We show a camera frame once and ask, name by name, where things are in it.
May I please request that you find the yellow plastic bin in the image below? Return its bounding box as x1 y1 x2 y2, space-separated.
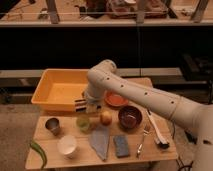
31 69 87 111

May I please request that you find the orange plate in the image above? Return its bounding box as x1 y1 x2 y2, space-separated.
105 92 128 107

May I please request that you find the blue sponge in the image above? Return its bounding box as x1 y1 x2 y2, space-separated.
113 135 130 158

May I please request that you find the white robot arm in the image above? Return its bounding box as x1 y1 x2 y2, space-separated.
84 60 213 171

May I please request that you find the white paper cup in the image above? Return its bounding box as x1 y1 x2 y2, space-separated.
57 135 77 158

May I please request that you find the metal fork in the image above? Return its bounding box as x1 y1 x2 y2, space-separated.
136 125 151 158

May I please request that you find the small metal cup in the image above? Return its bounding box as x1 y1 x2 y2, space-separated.
45 118 60 136

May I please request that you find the black floor cable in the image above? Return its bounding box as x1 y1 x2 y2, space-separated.
170 121 194 171

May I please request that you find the grey cloth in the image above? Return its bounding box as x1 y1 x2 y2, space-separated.
89 125 110 161

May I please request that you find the green chili pepper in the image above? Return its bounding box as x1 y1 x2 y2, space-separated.
30 141 47 168

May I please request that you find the wooden table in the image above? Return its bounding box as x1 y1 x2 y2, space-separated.
26 80 178 170

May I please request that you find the dark brown bowl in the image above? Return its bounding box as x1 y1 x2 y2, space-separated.
118 105 143 130

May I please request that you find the green plastic cup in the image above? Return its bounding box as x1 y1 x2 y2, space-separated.
76 115 90 132

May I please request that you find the yellow apple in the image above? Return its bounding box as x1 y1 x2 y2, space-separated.
100 111 112 126

